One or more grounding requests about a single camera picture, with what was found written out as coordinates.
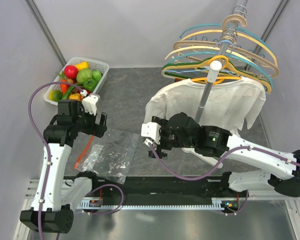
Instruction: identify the green hanger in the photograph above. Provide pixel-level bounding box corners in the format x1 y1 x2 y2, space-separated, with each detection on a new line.
162 60 273 94

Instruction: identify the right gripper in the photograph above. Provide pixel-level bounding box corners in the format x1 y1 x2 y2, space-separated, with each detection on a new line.
148 116 195 160

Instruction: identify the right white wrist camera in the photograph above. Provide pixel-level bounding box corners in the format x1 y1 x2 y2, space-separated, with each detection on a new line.
141 122 161 146

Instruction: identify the purple cable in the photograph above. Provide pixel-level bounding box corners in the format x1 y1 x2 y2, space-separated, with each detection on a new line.
27 82 85 240
149 144 300 181

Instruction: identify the small green fruit toy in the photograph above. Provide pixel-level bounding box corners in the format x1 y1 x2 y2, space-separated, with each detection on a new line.
92 70 103 82

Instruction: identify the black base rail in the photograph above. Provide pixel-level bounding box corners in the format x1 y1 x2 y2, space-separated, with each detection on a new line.
77 176 249 213

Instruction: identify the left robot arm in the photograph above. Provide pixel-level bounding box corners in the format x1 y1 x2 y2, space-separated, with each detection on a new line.
19 94 107 235

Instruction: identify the beige wooden hanger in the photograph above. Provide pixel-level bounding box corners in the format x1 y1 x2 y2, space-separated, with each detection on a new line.
173 40 279 78

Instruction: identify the white t-shirt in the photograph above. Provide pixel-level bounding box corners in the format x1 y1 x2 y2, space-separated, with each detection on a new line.
144 77 266 134

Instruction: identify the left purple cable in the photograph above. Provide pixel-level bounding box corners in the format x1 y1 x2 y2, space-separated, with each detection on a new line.
27 82 85 240

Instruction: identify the green cabbage toy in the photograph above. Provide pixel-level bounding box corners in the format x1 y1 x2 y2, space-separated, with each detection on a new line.
76 68 93 83

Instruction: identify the teal hanger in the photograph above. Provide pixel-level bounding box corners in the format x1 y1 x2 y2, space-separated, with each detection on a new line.
181 23 275 76

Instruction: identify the yellow green mango toy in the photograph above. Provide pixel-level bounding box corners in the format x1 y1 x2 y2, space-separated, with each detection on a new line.
49 89 63 102

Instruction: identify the orange carrot toy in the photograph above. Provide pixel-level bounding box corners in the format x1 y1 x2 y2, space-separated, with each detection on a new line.
60 78 69 95

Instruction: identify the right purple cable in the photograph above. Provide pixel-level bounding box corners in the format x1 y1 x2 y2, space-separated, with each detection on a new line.
149 144 300 181

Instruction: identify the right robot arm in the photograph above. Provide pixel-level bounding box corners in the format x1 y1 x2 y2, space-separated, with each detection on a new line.
141 112 300 198

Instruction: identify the red apple toy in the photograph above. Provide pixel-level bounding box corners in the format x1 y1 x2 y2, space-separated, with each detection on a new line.
64 65 79 80

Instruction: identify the white plastic basket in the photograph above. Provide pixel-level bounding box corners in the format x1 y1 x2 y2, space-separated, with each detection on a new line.
43 56 110 106

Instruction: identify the clothes rack stand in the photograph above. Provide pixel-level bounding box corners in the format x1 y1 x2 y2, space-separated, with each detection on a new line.
182 0 248 166

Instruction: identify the green bell pepper toy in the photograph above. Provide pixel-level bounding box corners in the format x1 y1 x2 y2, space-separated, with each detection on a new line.
83 77 99 93

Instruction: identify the orange plastic hanger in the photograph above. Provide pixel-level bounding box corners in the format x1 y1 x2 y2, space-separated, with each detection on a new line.
191 55 242 85

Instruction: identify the yellow orange fruit toy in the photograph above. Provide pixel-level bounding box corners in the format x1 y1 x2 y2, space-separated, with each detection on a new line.
68 93 82 102

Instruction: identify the clear zip top bag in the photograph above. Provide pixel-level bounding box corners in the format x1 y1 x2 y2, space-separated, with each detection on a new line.
69 128 140 184

